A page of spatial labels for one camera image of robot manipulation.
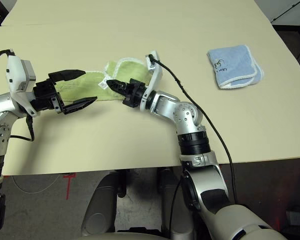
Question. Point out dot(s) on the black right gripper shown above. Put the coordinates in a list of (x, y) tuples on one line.
[(135, 93)]

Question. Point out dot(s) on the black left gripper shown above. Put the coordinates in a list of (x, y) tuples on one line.
[(46, 96)]

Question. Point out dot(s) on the green towel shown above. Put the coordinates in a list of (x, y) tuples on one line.
[(132, 72)]

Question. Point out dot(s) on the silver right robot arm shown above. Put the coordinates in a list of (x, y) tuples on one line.
[(185, 115)]

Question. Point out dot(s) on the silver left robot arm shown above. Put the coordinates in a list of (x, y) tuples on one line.
[(0, 105)]

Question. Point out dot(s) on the folded blue towel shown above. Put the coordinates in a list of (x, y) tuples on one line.
[(235, 65)]

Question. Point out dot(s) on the black diagonal metal bar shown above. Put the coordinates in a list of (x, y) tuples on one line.
[(3, 7)]

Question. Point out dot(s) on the grey left robot leg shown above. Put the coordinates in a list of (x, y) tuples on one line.
[(102, 200)]

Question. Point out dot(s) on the grey robot leg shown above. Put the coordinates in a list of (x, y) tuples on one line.
[(165, 212), (102, 200)]

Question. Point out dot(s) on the grey right robot leg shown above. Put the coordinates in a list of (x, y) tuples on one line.
[(165, 212)]

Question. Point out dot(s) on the beige robot torso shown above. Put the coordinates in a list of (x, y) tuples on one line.
[(120, 237)]

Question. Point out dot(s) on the black cabinet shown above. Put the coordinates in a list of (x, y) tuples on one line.
[(295, 45)]

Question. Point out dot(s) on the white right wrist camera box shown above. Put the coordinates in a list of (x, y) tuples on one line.
[(156, 75)]

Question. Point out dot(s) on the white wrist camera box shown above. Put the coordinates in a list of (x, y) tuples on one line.
[(156, 75), (15, 72)]

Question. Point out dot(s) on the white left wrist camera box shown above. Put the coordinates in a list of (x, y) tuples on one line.
[(15, 72)]

